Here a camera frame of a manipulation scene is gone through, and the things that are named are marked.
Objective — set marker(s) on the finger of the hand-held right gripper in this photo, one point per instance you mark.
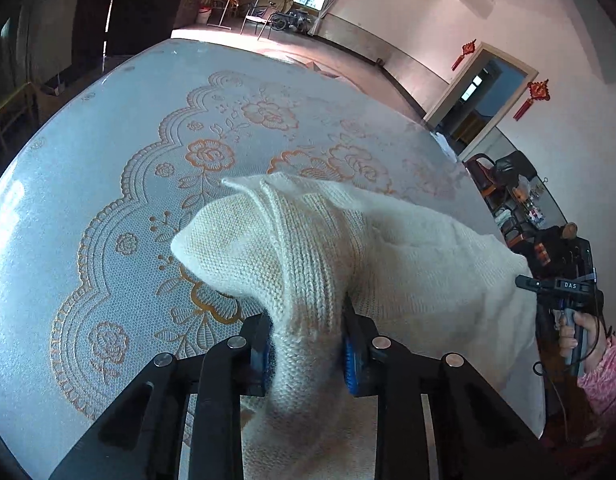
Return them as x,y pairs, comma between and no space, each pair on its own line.
528,283

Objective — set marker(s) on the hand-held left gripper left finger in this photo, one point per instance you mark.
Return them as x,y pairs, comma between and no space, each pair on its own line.
237,375

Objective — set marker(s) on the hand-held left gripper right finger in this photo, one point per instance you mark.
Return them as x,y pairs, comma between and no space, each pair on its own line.
350,365

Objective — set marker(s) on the cream knitted sweater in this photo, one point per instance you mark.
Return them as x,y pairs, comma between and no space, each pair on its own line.
388,280

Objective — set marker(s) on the person's right forearm pink sleeve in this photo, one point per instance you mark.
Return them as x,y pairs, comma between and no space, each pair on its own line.
605,375

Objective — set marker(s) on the person's right hand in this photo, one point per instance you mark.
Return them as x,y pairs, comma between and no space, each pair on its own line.
590,340

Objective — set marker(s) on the cluttered side table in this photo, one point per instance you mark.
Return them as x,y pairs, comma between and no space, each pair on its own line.
525,205

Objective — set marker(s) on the black office chair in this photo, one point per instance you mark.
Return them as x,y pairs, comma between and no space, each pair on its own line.
510,165

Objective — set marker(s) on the brown wooden chair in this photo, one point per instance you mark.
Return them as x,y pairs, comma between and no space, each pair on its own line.
480,170

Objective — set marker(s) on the large red knot ornament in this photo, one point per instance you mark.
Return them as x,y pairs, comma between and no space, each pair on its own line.
534,95

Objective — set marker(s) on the floral lace tablecloth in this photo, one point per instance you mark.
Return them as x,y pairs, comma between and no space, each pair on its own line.
112,200

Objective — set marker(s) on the small red knot ornament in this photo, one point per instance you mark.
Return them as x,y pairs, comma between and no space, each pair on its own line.
465,52

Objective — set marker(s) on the wooden bench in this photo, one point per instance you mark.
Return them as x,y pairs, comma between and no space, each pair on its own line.
10,107

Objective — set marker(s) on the wooden door frame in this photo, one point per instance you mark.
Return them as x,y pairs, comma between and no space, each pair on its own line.
488,52

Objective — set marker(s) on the metal frame chair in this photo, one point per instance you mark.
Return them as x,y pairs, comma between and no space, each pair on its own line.
258,17

